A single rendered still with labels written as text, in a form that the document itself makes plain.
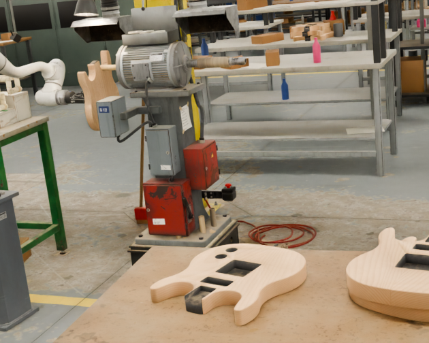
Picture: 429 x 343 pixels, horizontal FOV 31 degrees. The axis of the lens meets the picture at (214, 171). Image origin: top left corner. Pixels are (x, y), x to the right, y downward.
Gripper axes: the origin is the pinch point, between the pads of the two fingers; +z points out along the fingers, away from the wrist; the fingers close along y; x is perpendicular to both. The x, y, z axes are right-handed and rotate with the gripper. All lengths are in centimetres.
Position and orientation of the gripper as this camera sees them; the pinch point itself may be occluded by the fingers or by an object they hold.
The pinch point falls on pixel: (97, 96)
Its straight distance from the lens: 465.9
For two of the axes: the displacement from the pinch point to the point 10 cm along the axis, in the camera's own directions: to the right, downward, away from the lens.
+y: -3.4, 4.7, -8.2
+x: -1.6, -8.8, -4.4
